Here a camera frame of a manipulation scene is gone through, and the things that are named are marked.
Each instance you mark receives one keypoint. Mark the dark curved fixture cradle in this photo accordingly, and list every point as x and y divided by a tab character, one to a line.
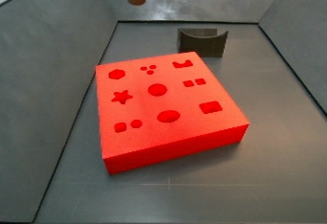
204	41

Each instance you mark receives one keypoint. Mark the red shape-sorter block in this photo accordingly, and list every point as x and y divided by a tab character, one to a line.
163	109

